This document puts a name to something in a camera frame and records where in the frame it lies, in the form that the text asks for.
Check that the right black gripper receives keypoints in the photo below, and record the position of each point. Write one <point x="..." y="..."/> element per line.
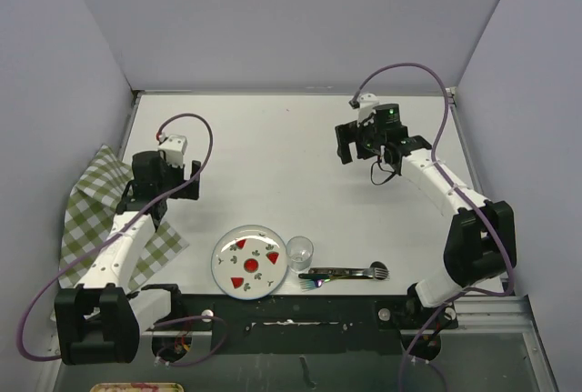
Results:
<point x="347" y="134"/>

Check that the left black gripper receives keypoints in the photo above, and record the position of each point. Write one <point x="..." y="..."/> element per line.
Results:
<point x="187" y="191"/>

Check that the green white checkered tablecloth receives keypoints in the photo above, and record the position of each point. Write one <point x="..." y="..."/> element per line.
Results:
<point x="89" y="216"/>

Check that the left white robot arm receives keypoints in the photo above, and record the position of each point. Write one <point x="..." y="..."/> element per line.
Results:
<point x="115" y="239"/>

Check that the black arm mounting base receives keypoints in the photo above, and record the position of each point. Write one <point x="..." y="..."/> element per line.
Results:
<point x="299" y="325"/>

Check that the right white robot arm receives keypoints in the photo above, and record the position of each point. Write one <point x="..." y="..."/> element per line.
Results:
<point x="481" y="241"/>

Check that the clear drinking glass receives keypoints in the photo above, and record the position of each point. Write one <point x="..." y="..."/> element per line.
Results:
<point x="300" y="250"/>

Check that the white plate with strawberries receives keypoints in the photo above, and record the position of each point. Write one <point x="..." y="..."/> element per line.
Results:
<point x="249" y="262"/>

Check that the silver fork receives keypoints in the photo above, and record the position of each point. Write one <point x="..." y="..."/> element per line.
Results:
<point x="376" y="271"/>

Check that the iridescent rainbow fork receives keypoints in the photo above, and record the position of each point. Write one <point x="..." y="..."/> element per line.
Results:
<point x="308" y="282"/>

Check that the yellow rimmed tray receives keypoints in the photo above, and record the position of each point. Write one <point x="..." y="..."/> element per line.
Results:
<point x="137" y="387"/>

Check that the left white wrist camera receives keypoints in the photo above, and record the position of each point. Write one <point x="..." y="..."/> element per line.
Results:
<point x="172" y="149"/>

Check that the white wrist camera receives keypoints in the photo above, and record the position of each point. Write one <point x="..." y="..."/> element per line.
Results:
<point x="365" y="105"/>
<point x="172" y="149"/>

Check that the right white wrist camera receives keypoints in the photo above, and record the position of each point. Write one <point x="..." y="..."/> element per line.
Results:
<point x="365" y="105"/>

